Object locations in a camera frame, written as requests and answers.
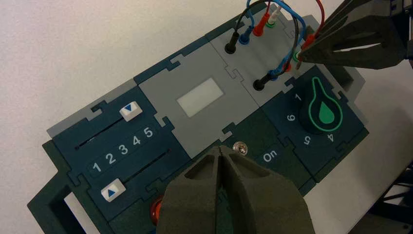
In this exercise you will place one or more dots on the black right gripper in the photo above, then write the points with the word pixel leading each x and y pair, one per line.
pixel 407 22

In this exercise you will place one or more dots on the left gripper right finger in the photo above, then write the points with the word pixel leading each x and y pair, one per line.
pixel 264 206

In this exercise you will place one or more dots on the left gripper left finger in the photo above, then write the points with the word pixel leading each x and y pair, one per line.
pixel 193 200

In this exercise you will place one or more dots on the red push button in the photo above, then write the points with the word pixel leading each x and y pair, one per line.
pixel 157 210

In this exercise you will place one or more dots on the white slider knob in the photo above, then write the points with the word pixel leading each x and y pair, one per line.
pixel 113 190
pixel 130 110

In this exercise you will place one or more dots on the green and black rotary knob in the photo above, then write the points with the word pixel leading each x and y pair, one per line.
pixel 326 113

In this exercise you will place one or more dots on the white display window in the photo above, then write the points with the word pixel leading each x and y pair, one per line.
pixel 200 97

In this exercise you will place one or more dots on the grey and teal control box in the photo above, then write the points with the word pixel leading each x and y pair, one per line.
pixel 155 97

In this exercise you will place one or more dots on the metal toggle switch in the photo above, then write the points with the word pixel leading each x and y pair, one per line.
pixel 240 148

